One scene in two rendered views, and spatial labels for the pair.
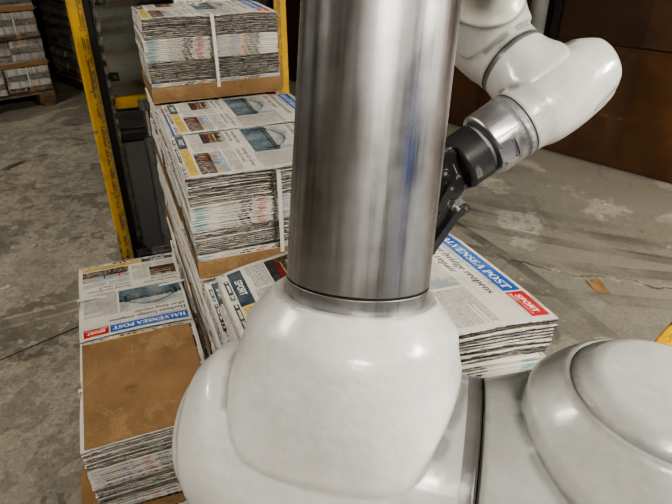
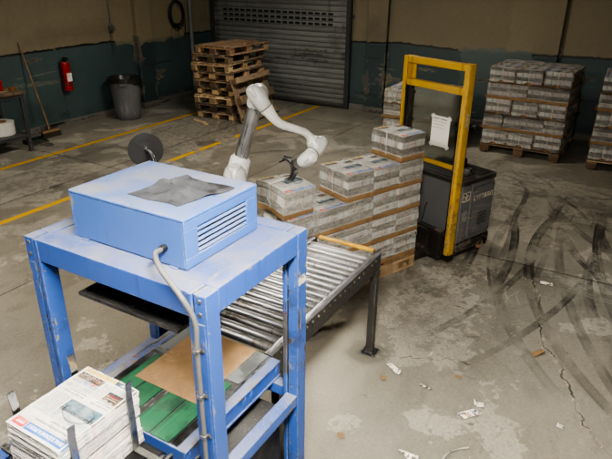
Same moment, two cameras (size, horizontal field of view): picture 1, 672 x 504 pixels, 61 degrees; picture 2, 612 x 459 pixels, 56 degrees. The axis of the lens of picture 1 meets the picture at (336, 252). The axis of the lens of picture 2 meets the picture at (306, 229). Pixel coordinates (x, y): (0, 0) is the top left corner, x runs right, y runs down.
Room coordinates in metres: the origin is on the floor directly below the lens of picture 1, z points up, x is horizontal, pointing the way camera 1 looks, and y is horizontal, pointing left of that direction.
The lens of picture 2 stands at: (-0.33, -4.12, 2.55)
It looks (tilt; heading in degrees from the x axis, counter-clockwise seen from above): 24 degrees down; 74
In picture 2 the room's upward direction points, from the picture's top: 1 degrees clockwise
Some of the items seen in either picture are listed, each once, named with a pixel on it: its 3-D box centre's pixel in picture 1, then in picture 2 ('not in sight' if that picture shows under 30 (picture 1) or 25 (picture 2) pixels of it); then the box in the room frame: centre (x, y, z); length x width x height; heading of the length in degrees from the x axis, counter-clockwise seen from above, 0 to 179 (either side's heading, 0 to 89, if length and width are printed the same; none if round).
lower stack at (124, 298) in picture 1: (156, 412); not in sight; (1.18, 0.51, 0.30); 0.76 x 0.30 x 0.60; 22
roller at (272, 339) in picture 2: not in sight; (244, 330); (0.07, -1.52, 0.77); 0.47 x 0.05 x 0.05; 134
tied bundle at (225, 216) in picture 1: (263, 194); (346, 180); (1.24, 0.17, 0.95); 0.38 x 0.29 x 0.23; 111
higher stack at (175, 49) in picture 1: (224, 208); (393, 198); (1.79, 0.39, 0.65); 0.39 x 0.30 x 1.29; 112
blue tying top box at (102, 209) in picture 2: not in sight; (166, 209); (-0.28, -1.86, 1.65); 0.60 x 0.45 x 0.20; 134
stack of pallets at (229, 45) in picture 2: not in sight; (231, 78); (1.34, 6.99, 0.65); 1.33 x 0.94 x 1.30; 48
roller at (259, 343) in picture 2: not in sight; (237, 335); (0.03, -1.57, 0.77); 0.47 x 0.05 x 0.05; 134
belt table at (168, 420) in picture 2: not in sight; (183, 384); (-0.28, -1.87, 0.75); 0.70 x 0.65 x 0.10; 44
